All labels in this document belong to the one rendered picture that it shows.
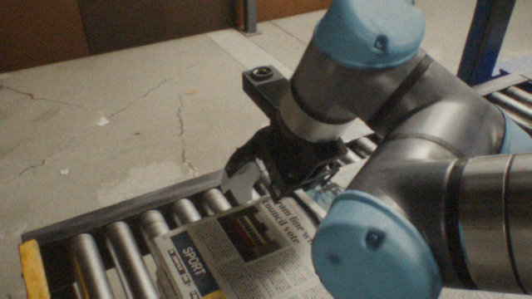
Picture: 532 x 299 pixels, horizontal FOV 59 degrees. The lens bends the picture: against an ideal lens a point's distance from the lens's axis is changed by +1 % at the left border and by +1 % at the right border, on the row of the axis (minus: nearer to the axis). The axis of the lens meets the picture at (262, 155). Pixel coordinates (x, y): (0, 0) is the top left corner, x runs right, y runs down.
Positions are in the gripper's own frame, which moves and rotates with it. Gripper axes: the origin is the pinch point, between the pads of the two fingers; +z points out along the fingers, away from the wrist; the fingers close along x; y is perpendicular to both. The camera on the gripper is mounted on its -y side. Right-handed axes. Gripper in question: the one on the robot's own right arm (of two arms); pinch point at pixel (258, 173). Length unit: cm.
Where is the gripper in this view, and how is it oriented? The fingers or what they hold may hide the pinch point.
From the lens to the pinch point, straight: 66.3
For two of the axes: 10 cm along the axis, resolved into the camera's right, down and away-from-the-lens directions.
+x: 8.8, -2.8, 3.9
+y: 4.1, 8.6, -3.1
